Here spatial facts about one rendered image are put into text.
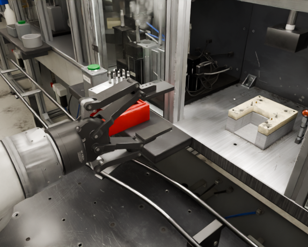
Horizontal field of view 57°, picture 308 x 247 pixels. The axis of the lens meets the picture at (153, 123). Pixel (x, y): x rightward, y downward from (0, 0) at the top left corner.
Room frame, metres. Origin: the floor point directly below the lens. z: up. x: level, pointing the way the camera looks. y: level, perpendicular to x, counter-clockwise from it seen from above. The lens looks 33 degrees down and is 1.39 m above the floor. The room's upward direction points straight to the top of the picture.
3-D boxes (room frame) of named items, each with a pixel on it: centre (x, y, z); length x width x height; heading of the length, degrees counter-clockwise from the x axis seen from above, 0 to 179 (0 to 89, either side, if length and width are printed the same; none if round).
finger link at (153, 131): (0.45, 0.00, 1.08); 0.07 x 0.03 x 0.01; 129
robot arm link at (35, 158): (0.31, 0.17, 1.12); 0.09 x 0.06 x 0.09; 39
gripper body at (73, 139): (0.36, 0.11, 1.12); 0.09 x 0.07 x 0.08; 129
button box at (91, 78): (0.90, 0.19, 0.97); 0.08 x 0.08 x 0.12; 39
